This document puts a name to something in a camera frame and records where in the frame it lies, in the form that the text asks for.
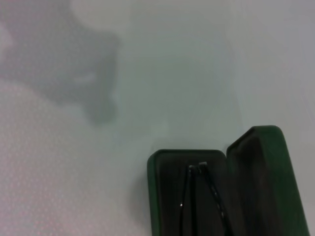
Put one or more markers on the black thin-framed glasses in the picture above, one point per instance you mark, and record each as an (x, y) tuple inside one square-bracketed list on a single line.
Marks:
[(194, 169)]

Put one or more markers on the green glasses case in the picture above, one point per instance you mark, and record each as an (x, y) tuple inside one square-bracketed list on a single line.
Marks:
[(290, 172)]

